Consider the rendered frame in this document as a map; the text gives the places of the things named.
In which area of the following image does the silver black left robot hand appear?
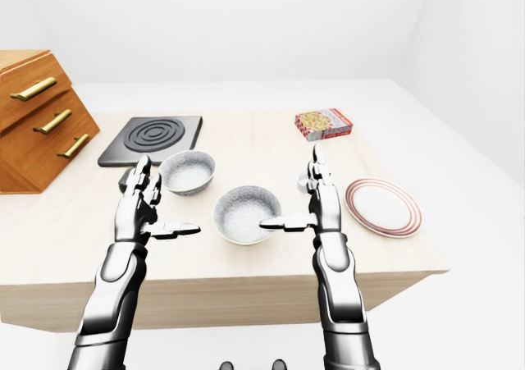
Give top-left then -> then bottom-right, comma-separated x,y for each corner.
114,153 -> 202,244

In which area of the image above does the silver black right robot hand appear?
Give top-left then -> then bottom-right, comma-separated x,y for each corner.
258,144 -> 346,238

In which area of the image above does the white plate with red rings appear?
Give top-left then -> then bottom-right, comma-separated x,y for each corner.
344,177 -> 423,239

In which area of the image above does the grey patterned bowl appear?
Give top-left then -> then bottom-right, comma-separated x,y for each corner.
157,149 -> 217,198
212,185 -> 283,247

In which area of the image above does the flat dark stove plate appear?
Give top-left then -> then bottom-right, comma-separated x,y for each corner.
97,116 -> 204,169

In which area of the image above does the red printed food box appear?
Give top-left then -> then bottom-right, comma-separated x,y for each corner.
294,107 -> 354,143

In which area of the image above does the wooden cabinet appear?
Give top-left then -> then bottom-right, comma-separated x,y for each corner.
0,49 -> 101,195

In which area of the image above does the short brass drawer handle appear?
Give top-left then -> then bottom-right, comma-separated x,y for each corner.
56,133 -> 90,159

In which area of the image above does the wooden drawer with short handle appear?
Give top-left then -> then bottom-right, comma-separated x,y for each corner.
0,113 -> 101,194

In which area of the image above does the medium brass drawer handle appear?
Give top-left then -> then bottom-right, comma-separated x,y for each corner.
33,109 -> 73,135

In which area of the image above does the wooden drawer with medium handle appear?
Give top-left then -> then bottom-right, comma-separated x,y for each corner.
0,85 -> 90,171

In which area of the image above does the long brass drawer handle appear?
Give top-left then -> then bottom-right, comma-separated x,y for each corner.
9,76 -> 58,102

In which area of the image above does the wooden drawer with long handle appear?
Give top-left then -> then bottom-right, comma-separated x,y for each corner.
0,53 -> 75,132

